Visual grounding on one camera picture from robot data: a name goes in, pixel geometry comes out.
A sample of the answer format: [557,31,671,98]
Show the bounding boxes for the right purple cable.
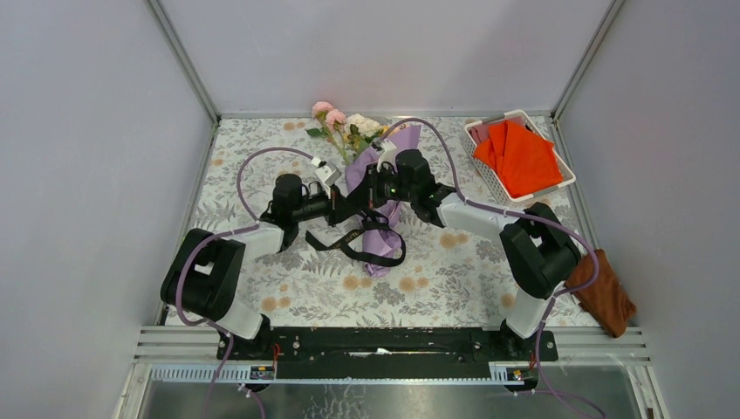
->
[373,117,607,419]

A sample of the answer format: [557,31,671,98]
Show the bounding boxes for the brown cloth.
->
[575,249,637,339]

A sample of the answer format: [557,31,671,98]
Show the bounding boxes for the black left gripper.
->
[292,182,362,228]

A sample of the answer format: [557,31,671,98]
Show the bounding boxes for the black strap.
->
[305,205,408,269]

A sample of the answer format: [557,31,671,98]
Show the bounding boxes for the white plastic basket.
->
[462,109,576,205]

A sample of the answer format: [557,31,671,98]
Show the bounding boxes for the pink fake flower stem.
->
[305,101,350,164]

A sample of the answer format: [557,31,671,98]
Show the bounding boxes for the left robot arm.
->
[160,175,340,359]

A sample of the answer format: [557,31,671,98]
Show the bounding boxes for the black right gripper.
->
[347,163,415,210]

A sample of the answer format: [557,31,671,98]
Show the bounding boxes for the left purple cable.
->
[173,147,325,419]

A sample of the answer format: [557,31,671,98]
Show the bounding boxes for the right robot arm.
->
[346,149,582,360]

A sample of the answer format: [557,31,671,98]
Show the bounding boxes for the white fake flower stem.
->
[344,113,384,154]

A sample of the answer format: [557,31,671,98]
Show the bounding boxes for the orange folded paper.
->
[473,123,564,198]

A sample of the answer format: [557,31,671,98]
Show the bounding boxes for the floral patterned tablecloth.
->
[191,118,517,326]

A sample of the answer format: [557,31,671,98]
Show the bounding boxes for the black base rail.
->
[216,326,558,380]

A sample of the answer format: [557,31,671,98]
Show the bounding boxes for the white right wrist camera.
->
[373,139,398,172]

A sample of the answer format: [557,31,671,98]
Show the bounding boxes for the purple cable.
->
[173,147,325,419]
[373,117,607,419]

